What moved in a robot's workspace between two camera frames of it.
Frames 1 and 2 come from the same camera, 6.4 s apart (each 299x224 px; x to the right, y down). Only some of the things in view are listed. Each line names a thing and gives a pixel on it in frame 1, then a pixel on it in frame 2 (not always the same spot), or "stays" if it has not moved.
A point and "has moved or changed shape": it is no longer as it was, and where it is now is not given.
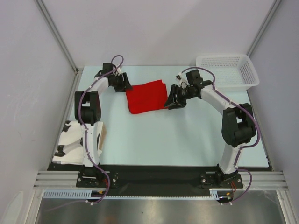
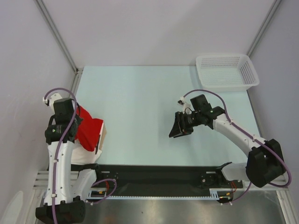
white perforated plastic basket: x=233 y=72 stays
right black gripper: x=171 y=98 to x=175 y=131
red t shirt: x=149 y=96 has moved or changed shape
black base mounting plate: x=157 y=177 stays
